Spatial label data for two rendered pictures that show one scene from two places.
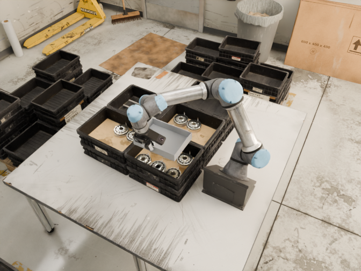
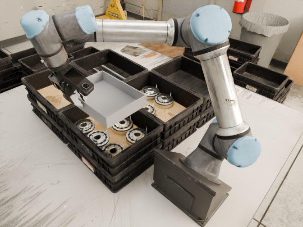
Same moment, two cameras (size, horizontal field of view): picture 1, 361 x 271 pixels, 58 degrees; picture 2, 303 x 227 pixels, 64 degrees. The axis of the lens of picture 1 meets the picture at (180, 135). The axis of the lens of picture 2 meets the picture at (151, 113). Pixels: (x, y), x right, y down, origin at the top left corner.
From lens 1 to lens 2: 0.98 m
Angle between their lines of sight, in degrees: 10
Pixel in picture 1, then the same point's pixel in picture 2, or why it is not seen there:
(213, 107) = (194, 87)
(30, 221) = not seen: outside the picture
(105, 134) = (57, 92)
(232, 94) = (211, 28)
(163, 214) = (86, 206)
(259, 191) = (234, 204)
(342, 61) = not seen: outside the picture
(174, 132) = (126, 93)
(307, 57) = not seen: outside the picture
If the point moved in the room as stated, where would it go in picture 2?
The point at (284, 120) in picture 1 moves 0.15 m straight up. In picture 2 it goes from (281, 119) to (291, 99)
